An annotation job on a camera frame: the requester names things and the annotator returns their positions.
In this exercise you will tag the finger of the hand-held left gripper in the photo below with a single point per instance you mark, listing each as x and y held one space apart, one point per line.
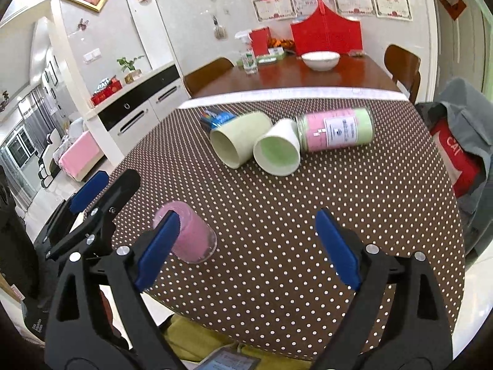
115 200
90 190

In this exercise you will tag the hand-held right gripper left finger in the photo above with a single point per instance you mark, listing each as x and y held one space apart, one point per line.
158 248

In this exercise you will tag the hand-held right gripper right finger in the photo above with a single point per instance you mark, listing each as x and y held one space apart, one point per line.
339 250

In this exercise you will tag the pink cup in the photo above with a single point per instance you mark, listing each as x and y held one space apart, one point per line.
194 239

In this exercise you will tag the white cup green inside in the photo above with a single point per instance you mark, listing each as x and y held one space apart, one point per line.
281 137

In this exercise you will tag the cream cup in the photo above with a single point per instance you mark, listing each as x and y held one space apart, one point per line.
246 131

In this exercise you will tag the pink blanket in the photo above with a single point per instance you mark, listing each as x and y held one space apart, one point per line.
77 158

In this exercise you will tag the brown polka-dot tablecloth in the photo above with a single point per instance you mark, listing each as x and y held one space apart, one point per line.
269 208

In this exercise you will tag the yellow cloth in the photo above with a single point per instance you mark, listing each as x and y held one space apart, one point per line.
192 339

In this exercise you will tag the white and black sideboard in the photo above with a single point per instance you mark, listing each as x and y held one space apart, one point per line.
134 104

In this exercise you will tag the red printed box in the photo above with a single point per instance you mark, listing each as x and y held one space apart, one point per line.
106 90

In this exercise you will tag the pink and green labelled jar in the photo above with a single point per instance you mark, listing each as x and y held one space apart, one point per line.
335 129

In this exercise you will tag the blue packet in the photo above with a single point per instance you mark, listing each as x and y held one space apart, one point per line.
215 117

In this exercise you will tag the small potted plant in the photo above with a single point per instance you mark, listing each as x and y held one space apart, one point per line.
129 65

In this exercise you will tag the red bag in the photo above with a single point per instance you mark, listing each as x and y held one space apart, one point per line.
458 158

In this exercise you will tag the brown wooden chair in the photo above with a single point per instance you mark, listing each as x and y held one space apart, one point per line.
208 75
402 63

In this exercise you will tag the wooden dining table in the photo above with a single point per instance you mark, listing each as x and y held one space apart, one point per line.
289 79

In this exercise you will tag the white bowl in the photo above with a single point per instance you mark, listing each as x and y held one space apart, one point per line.
320 61

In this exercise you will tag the grey jacket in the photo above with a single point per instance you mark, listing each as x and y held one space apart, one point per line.
466 100

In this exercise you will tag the green flat box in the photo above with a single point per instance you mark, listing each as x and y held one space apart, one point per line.
267 59

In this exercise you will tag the pile of orange fruits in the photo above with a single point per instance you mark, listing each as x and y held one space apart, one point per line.
283 42

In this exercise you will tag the small red box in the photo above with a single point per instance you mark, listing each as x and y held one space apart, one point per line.
260 40

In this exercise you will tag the red door decoration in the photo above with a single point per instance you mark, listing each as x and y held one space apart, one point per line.
451 2

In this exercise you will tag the white wall switch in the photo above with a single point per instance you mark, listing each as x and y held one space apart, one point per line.
93 54

